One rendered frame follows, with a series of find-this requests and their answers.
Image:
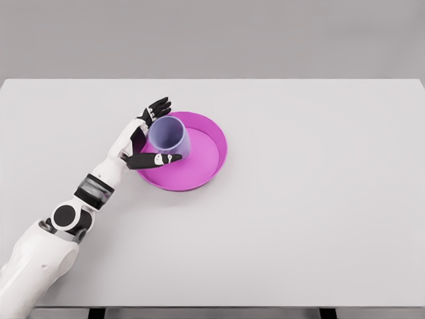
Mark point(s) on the magenta round plate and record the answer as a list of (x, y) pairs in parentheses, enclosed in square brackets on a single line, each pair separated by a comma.
[(202, 156)]

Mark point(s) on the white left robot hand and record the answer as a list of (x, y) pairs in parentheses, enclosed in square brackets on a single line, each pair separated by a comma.
[(125, 139)]

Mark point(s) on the lavender plastic cup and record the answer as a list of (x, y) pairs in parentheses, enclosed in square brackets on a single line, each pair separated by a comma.
[(172, 142)]

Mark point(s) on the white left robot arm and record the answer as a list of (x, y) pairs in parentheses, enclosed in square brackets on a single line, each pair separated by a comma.
[(50, 239)]

